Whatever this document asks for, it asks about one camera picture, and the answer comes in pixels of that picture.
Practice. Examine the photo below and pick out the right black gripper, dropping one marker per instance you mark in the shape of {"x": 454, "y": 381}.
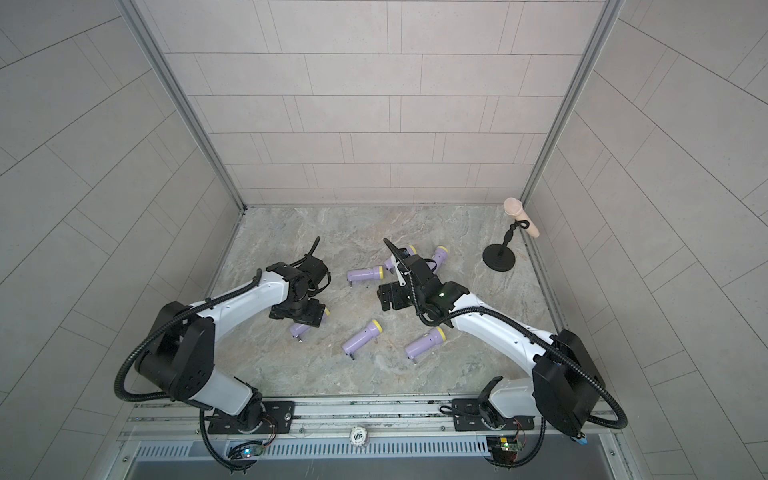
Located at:
{"x": 396, "y": 289}

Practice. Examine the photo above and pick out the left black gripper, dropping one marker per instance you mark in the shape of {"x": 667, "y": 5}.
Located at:
{"x": 314, "y": 318}

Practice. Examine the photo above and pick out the purple flashlight horizontal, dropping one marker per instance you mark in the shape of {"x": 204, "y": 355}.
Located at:
{"x": 367, "y": 274}

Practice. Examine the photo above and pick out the purple flashlight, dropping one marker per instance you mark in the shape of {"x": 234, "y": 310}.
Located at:
{"x": 434, "y": 337}
{"x": 405, "y": 252}
{"x": 438, "y": 258}
{"x": 298, "y": 329}
{"x": 372, "y": 330}

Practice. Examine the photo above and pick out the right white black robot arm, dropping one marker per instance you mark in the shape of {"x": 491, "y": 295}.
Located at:
{"x": 563, "y": 386}

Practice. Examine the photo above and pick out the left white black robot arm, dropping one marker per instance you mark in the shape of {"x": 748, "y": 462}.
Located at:
{"x": 176, "y": 360}

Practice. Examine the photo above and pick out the beige microphone on stand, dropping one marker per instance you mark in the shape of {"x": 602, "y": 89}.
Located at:
{"x": 513, "y": 207}

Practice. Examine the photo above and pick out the right circuit board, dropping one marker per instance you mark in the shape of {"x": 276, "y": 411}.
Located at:
{"x": 503, "y": 451}

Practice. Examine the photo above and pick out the left green circuit board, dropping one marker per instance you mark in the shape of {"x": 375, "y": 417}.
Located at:
{"x": 247, "y": 451}

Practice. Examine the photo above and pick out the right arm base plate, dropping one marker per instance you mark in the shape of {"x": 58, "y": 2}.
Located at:
{"x": 466, "y": 417}

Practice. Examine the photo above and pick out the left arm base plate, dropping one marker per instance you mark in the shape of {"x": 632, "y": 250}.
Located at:
{"x": 269, "y": 417}

